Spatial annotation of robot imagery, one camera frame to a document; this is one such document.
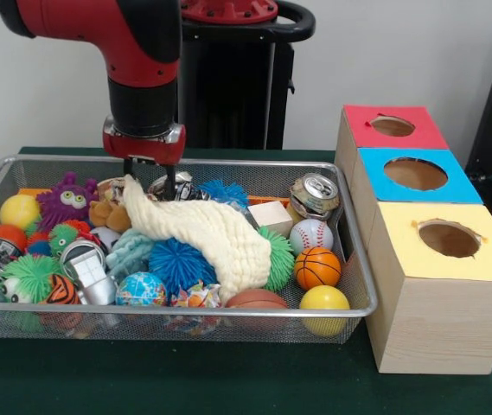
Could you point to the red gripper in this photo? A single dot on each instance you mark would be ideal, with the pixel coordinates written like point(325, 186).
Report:
point(146, 149)

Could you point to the crushed black red can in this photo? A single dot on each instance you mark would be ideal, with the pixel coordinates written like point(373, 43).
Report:
point(196, 195)

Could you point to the cream fleece cloth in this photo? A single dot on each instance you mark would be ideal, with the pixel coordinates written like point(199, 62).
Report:
point(211, 229)

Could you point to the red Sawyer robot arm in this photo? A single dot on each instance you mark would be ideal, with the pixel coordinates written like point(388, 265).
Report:
point(142, 43)

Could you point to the wooden box with three holes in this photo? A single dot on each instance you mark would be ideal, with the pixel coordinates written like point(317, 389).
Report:
point(440, 320)

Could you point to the crushed silver can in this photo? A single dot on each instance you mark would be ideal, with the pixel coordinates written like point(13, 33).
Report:
point(183, 181)

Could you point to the purple spiky monster toy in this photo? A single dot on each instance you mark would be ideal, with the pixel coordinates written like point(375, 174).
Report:
point(68, 201)

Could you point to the large blue spiky ball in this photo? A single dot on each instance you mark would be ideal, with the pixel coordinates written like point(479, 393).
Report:
point(176, 263)

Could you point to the green spiky ball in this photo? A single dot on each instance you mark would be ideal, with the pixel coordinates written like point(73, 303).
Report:
point(280, 263)

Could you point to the brown football toy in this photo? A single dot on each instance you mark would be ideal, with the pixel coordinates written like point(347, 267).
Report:
point(256, 299)

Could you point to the orange basketball toy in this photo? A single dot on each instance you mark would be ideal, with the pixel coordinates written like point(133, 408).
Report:
point(317, 268)

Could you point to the yellow foam ball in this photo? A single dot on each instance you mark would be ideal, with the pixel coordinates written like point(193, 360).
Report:
point(324, 304)

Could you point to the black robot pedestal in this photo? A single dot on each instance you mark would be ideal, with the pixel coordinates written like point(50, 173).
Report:
point(245, 86)

